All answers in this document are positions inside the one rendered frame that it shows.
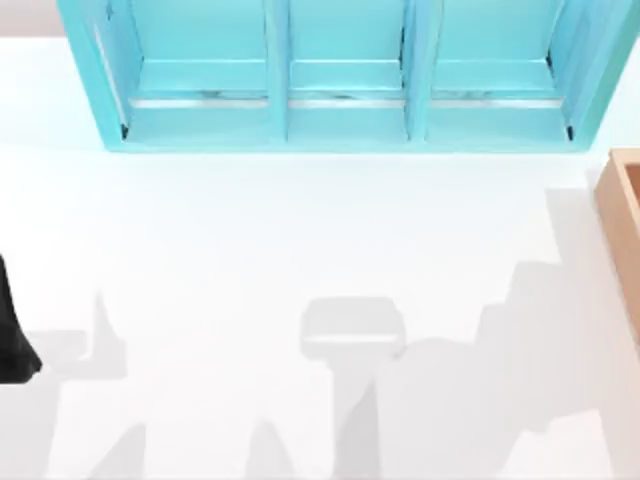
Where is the light blue rack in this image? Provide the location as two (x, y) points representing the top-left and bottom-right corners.
(54, 0), (640, 155)

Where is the shallow salmon-coloured box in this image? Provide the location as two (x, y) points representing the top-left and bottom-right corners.
(593, 147), (640, 354)

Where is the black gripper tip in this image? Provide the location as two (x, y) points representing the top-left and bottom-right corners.
(0, 254), (44, 387)

